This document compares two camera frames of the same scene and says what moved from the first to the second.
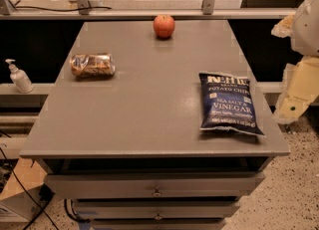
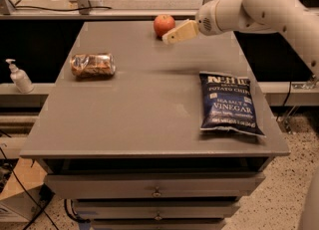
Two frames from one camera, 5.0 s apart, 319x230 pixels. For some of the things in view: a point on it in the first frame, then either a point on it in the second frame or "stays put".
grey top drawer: x=155 y=185 stays put
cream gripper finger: x=300 y=89 to x=206 y=23
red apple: x=163 y=26 stays put
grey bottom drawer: x=158 y=224 stays put
